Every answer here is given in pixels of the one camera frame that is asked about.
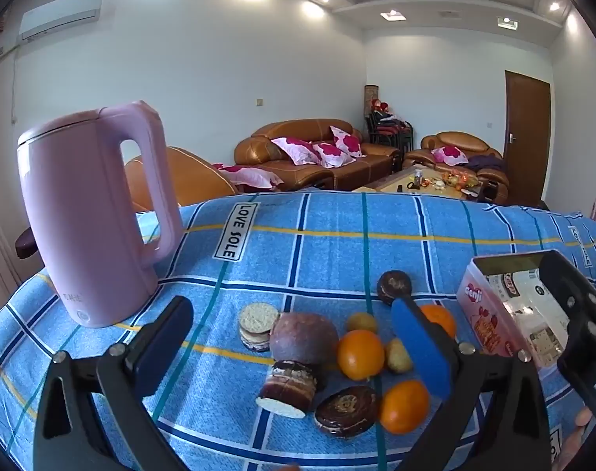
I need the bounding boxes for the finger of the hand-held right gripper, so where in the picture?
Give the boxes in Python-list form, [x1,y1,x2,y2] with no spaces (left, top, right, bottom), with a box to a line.
[538,250,596,354]

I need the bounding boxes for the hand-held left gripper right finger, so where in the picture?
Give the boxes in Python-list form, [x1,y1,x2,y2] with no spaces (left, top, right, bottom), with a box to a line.
[390,296,554,471]

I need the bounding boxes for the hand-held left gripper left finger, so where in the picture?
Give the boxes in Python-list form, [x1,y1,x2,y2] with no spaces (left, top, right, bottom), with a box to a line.
[33,296,196,471]

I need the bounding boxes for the small yellow-brown fruit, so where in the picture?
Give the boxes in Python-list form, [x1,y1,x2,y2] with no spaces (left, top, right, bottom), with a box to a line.
[386,338,414,374]
[347,312,378,334]

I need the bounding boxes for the orange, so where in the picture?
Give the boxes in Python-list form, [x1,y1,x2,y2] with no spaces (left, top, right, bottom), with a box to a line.
[337,330,386,381]
[379,379,430,435]
[420,304,457,339]

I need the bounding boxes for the pink tin box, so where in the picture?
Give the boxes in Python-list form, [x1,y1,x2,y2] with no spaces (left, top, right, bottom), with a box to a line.
[456,251,596,370]

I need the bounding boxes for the tan round cookie stack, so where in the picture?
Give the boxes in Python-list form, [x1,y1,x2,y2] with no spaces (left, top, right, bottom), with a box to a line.
[238,303,280,352]

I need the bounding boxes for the large purple round fruit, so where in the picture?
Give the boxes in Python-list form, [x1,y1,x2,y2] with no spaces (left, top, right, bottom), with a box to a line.
[269,312,339,366]

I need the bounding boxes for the chocolate layered cake white base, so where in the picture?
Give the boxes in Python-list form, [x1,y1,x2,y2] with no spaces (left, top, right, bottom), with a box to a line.
[255,360,328,419]

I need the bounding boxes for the blue checked tablecloth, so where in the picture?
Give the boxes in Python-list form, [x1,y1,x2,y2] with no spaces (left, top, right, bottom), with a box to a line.
[0,191,596,471]

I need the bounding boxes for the pink electric kettle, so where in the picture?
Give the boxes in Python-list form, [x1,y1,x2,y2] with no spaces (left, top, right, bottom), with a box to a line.
[17,100,183,329]

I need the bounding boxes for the purple cloth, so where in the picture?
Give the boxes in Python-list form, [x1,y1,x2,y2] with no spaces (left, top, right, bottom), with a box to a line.
[467,154,505,172]

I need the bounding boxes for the colourful snack clutter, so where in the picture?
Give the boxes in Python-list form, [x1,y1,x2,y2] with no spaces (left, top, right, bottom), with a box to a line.
[426,169,480,192]

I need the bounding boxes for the wooden coffee table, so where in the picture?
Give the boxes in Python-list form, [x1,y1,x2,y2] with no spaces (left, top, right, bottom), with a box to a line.
[352,164,480,202]

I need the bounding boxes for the dark brown furniture piece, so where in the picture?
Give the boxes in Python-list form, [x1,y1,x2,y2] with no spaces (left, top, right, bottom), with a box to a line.
[14,230,35,259]

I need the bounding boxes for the brown wooden door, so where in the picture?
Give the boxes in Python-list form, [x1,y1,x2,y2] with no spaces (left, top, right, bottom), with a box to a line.
[504,69,551,204]

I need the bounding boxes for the brown leather chair back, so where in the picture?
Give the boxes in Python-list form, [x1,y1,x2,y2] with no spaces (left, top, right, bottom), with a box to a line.
[124,146,240,212]

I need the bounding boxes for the pink floral pillow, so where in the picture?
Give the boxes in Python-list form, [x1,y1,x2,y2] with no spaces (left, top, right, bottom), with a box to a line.
[330,125,364,158]
[433,146,468,164]
[271,137,323,166]
[312,141,355,168]

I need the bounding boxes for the brown leather armchair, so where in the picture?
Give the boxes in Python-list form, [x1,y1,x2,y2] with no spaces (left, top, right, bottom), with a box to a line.
[403,131,510,202]

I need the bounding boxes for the stacked dark chairs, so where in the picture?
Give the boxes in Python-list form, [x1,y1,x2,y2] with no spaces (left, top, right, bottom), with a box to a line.
[366,108,415,158]

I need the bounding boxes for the brown leather three-seat sofa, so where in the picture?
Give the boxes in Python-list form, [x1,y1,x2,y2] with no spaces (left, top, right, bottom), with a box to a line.
[234,119,402,192]

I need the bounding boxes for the white air conditioner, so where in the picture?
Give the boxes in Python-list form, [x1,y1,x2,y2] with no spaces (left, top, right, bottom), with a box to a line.
[17,0,105,40]

